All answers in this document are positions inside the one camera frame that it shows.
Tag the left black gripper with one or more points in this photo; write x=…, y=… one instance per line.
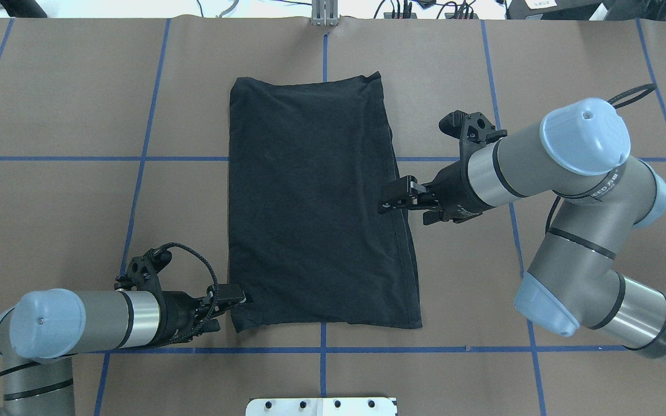
x=178, y=312

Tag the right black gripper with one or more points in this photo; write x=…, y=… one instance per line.
x=453, y=186

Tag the black t-shirt with logo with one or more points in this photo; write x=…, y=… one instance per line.
x=307, y=164

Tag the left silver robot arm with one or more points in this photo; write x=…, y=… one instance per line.
x=41, y=334

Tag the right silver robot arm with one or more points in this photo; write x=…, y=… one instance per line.
x=582, y=153

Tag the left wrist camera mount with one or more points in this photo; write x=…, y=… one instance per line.
x=142, y=272

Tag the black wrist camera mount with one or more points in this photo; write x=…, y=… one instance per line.
x=473, y=130

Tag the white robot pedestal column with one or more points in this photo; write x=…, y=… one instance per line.
x=323, y=406

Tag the aluminium frame post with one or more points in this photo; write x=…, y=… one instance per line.
x=325, y=13

